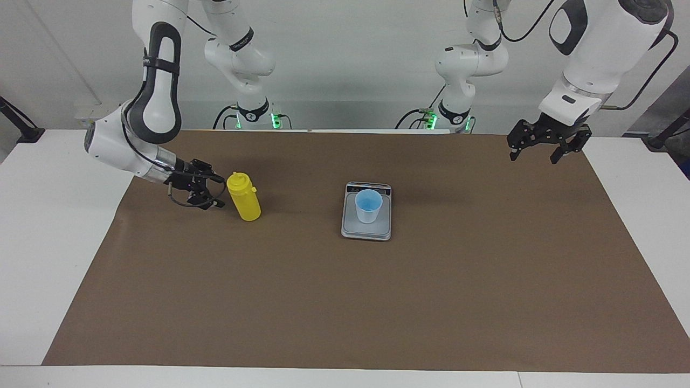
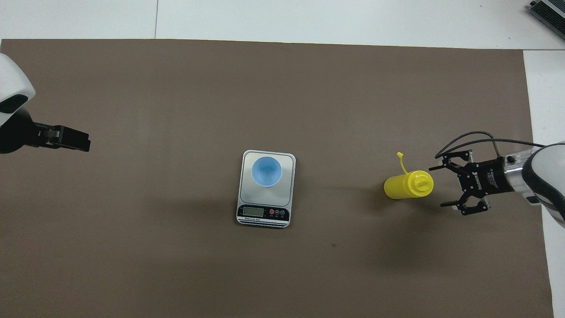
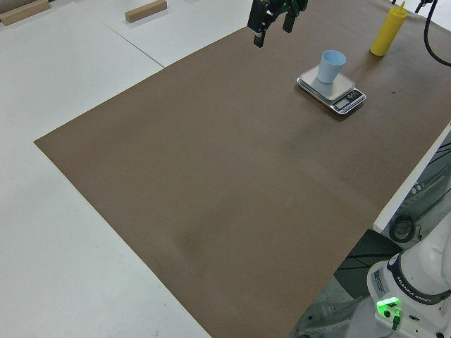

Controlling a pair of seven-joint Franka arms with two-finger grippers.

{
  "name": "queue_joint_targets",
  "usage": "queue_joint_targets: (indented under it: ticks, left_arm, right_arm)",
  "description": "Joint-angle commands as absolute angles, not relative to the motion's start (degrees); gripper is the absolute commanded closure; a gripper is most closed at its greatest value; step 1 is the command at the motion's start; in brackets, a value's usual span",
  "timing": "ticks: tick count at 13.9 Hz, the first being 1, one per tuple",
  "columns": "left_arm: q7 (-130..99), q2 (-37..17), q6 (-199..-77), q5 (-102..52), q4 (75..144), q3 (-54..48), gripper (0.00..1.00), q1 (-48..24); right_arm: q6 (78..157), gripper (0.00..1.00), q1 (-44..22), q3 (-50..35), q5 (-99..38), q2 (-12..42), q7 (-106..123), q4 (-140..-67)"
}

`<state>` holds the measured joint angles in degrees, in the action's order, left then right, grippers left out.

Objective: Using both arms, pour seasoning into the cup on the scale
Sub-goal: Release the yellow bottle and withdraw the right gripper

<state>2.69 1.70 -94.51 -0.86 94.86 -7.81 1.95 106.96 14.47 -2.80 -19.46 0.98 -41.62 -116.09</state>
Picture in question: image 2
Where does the light blue plastic cup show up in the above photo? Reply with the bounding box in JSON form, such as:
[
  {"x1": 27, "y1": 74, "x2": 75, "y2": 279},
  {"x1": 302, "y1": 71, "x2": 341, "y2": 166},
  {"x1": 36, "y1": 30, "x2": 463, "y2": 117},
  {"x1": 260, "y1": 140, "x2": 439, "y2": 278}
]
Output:
[{"x1": 251, "y1": 156, "x2": 283, "y2": 188}]

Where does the grey ribbed metal device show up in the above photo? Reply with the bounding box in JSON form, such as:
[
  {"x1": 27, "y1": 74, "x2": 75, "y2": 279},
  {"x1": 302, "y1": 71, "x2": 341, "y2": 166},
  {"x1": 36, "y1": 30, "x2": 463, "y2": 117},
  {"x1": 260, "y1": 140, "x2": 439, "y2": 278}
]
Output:
[{"x1": 529, "y1": 0, "x2": 565, "y2": 41}]

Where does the brown table mat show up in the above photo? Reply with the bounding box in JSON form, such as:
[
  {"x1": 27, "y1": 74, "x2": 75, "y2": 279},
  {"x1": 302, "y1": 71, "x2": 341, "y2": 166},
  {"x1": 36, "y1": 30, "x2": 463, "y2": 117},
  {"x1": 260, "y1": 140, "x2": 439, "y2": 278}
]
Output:
[{"x1": 0, "y1": 39, "x2": 554, "y2": 318}]

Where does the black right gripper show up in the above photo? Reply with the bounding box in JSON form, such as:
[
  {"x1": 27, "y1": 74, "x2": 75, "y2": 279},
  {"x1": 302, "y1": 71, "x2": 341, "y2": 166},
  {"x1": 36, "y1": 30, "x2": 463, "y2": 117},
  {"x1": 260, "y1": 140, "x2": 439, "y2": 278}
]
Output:
[{"x1": 429, "y1": 150, "x2": 516, "y2": 216}]

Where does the silver digital kitchen scale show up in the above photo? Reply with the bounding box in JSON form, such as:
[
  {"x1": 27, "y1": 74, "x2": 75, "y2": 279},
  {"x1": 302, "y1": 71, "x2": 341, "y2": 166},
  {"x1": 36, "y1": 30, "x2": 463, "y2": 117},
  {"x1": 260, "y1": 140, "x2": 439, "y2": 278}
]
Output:
[{"x1": 236, "y1": 150, "x2": 296, "y2": 229}]

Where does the yellow squeeze bottle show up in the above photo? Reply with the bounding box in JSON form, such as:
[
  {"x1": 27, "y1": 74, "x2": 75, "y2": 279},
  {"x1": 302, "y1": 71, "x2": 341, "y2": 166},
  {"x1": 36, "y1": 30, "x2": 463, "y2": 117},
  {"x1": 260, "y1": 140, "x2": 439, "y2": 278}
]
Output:
[{"x1": 383, "y1": 152, "x2": 434, "y2": 200}]

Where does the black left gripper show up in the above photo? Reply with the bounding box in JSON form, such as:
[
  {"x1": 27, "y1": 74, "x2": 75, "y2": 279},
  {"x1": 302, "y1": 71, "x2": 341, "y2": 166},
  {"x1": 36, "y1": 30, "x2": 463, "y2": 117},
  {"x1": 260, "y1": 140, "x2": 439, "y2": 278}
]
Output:
[{"x1": 0, "y1": 108, "x2": 91, "y2": 155}]

